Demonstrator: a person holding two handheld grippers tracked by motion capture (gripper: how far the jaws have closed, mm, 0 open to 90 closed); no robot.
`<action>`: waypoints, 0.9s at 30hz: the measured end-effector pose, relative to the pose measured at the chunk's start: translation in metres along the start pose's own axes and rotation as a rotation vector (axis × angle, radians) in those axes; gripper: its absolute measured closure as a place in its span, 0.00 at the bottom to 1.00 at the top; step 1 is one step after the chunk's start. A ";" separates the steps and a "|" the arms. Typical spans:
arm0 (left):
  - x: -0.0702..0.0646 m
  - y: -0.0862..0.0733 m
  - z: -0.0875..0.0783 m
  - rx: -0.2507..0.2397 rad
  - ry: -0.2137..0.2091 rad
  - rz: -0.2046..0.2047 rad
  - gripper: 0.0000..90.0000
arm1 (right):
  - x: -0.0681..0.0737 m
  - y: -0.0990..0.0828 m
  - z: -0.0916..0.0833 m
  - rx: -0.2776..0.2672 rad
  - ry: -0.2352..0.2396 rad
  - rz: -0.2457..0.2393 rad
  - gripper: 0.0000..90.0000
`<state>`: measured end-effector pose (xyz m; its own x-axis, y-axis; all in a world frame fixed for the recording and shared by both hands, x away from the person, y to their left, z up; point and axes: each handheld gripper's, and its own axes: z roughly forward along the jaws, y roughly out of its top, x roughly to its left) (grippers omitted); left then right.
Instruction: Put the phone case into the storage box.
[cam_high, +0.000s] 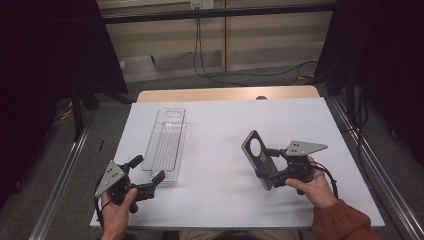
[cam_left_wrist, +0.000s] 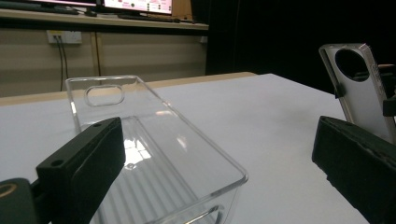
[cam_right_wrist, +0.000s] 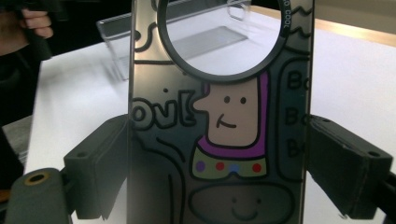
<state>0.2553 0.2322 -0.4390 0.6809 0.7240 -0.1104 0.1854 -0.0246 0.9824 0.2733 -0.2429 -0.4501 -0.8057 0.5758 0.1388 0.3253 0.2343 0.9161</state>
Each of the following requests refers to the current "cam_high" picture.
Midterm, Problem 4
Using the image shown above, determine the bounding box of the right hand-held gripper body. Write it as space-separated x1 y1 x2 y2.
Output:
273 140 329 188

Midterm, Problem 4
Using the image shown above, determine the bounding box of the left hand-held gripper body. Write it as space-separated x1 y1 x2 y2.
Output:
94 160 158 215

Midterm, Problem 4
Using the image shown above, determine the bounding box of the cartoon print phone case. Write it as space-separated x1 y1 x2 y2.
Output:
240 129 280 192

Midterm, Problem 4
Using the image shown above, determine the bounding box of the clear plastic tray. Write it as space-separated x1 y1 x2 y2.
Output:
141 107 187 184

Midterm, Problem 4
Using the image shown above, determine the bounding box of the person's right hand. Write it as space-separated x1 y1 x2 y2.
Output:
285 155 339 210

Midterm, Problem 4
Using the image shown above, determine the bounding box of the person's left hand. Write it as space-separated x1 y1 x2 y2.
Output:
100 187 139 240

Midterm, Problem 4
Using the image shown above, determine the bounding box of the white table cover sheet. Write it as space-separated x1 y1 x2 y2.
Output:
89 97 386 230

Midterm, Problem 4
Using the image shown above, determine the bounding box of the black curtain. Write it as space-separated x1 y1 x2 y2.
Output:
0 0 130 204
314 0 424 166

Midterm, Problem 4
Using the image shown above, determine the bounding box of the black horizontal bar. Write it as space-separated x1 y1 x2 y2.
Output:
100 2 337 25

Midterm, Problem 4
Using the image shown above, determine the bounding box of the left hand-held gripper cable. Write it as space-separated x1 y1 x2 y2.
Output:
93 186 112 229

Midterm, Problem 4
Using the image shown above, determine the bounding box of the hand-held gripper cable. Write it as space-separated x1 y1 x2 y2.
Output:
312 161 340 200
93 186 112 229

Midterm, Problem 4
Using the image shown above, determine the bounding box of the right hand-held gripper cable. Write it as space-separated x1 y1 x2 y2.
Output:
312 161 340 200

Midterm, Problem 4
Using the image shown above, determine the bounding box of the aluminium floor rail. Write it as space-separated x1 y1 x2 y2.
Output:
328 96 424 240
29 128 92 240

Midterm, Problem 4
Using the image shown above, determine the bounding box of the black wall cable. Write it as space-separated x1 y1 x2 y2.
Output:
193 16 318 88

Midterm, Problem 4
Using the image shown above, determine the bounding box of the white wall socket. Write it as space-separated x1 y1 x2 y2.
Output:
190 0 215 10

